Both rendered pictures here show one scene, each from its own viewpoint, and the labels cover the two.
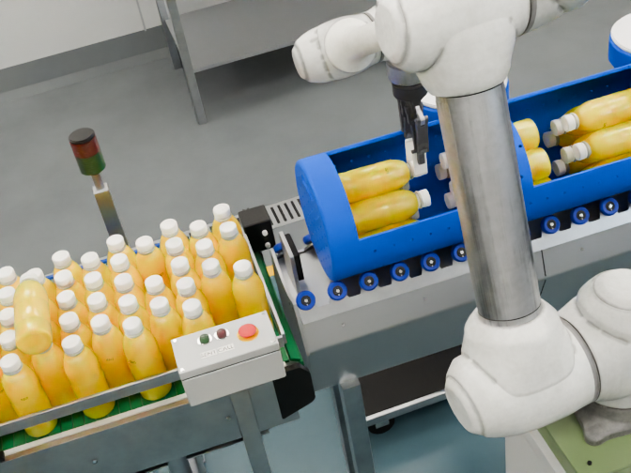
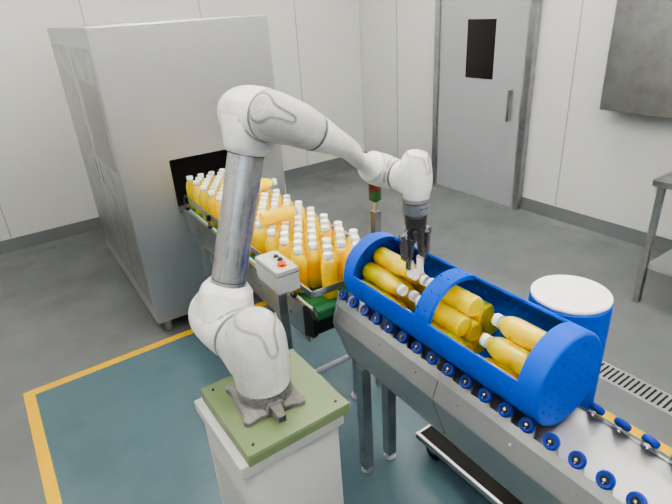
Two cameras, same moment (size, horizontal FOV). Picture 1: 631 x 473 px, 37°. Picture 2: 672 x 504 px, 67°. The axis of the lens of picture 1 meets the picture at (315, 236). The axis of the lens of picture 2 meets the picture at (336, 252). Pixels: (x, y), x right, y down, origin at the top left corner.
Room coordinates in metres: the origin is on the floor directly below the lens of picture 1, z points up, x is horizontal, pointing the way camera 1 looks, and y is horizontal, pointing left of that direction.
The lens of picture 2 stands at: (0.84, -1.62, 2.03)
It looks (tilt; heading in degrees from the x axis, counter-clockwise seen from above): 26 degrees down; 68
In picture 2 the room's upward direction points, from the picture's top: 4 degrees counter-clockwise
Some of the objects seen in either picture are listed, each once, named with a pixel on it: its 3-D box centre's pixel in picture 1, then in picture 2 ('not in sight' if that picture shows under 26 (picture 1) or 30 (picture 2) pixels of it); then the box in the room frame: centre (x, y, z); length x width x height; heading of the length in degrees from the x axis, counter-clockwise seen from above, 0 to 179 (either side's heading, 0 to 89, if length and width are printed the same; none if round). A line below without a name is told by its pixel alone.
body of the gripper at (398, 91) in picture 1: (410, 96); (415, 226); (1.70, -0.25, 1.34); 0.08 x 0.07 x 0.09; 10
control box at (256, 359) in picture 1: (228, 358); (277, 271); (1.32, 0.22, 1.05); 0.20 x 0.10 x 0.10; 100
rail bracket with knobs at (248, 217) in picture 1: (257, 232); not in sight; (1.83, 0.14, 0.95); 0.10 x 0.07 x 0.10; 10
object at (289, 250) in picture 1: (293, 263); not in sight; (1.65, 0.06, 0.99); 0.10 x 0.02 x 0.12; 10
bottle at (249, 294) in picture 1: (251, 302); (329, 276); (1.54, 0.17, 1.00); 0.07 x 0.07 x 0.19
